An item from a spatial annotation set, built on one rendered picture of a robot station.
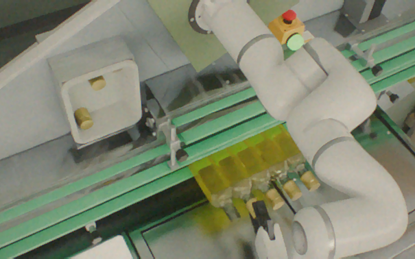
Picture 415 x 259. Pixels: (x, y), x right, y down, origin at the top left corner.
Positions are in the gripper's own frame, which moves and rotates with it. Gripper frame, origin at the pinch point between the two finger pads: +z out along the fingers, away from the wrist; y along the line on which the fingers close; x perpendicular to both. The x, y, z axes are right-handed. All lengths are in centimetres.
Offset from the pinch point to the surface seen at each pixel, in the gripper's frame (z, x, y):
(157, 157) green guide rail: 18.8, 22.2, 4.0
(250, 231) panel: 0.9, 0.3, -12.5
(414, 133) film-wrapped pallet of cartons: 176, -254, -274
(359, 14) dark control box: 46, -42, 19
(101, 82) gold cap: 26, 33, 27
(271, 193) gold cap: 3.7, -4.6, 1.8
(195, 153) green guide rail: 16.6, 12.6, 6.5
